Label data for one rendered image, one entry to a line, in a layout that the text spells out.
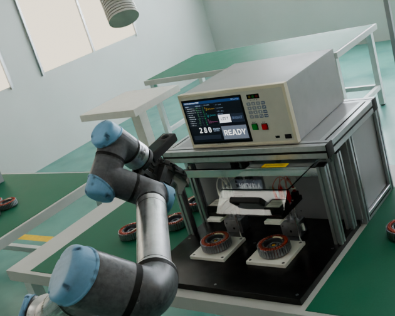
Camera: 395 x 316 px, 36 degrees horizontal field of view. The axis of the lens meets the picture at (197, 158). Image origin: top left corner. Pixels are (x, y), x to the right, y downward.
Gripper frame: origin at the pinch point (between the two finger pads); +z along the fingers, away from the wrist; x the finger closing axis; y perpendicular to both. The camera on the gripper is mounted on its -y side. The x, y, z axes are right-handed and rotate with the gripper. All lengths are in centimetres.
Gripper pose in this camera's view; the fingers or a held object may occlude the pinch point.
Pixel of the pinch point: (185, 182)
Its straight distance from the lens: 174.7
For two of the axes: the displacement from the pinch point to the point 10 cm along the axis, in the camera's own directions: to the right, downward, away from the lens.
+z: 5.7, 4.4, 6.9
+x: 7.8, -0.3, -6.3
